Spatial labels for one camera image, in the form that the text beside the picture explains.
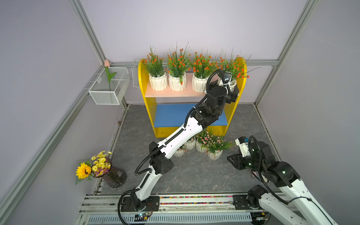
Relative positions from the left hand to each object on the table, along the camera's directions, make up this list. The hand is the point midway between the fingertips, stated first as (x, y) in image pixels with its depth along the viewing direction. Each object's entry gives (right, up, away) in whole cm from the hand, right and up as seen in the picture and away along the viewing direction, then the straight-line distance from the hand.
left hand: (230, 83), depth 66 cm
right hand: (+2, -37, +6) cm, 37 cm away
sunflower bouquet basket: (-60, -39, -3) cm, 72 cm away
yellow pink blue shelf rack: (-32, -11, +30) cm, 45 cm away
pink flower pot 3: (-11, -30, +14) cm, 35 cm away
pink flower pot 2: (-18, -34, +23) cm, 45 cm away
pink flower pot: (-24, -37, +20) cm, 49 cm away
